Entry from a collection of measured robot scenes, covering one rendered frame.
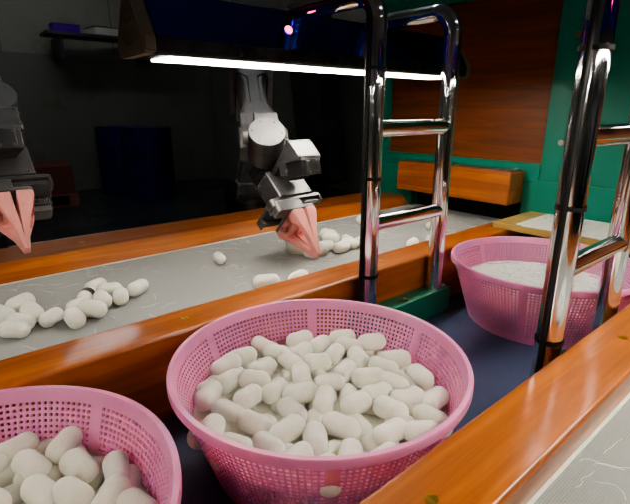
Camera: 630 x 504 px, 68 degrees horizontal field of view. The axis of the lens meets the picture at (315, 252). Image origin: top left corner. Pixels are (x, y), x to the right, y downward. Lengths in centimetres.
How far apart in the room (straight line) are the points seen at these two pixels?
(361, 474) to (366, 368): 14
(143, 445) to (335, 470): 14
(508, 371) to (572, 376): 18
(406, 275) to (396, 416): 35
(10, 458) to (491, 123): 103
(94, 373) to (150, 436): 13
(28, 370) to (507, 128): 98
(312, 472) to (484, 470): 11
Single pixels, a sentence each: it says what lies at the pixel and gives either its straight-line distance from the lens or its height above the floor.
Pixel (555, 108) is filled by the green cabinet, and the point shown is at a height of 99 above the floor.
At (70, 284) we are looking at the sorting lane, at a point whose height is 74.
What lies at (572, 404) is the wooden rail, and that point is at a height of 77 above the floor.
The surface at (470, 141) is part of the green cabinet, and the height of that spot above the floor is 91.
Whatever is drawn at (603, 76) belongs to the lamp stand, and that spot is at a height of 101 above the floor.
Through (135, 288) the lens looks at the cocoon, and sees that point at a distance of 67.
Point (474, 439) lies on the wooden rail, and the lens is 36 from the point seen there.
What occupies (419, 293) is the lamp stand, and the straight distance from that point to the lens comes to 73.
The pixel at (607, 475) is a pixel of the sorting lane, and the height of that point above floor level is 74.
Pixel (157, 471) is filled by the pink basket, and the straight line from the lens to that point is 37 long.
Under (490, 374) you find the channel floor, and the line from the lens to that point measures 62.
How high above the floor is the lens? 98
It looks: 17 degrees down
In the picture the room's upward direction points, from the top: straight up
